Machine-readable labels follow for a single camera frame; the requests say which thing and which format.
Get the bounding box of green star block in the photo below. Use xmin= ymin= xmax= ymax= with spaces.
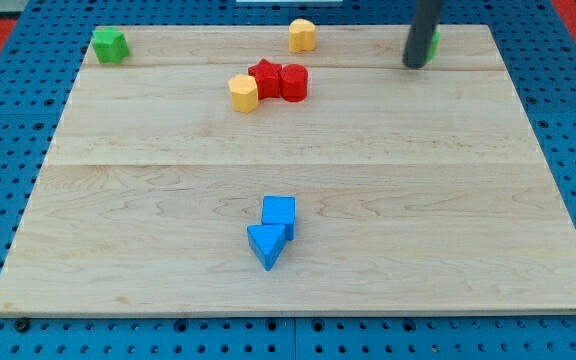
xmin=91 ymin=26 xmax=130 ymax=64

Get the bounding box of wooden board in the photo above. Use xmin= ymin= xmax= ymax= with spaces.
xmin=0 ymin=25 xmax=576 ymax=318

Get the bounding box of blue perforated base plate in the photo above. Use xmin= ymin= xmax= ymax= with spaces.
xmin=0 ymin=0 xmax=576 ymax=359

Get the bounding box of dark grey pusher stick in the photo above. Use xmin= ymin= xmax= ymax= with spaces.
xmin=402 ymin=0 xmax=444 ymax=69

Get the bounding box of blue cube block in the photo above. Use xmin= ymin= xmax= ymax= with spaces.
xmin=261 ymin=196 xmax=296 ymax=241

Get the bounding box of red star block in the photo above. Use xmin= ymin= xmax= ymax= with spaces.
xmin=248 ymin=58 xmax=282 ymax=100

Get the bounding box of green block behind stick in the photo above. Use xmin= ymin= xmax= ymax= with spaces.
xmin=426 ymin=30 xmax=441 ymax=62

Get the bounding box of blue triangle block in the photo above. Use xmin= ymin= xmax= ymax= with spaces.
xmin=247 ymin=224 xmax=287 ymax=271

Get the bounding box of yellow hexagon block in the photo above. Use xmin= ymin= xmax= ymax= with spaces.
xmin=228 ymin=74 xmax=259 ymax=113

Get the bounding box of red cylinder block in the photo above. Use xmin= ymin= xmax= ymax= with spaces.
xmin=279 ymin=64 xmax=309 ymax=102

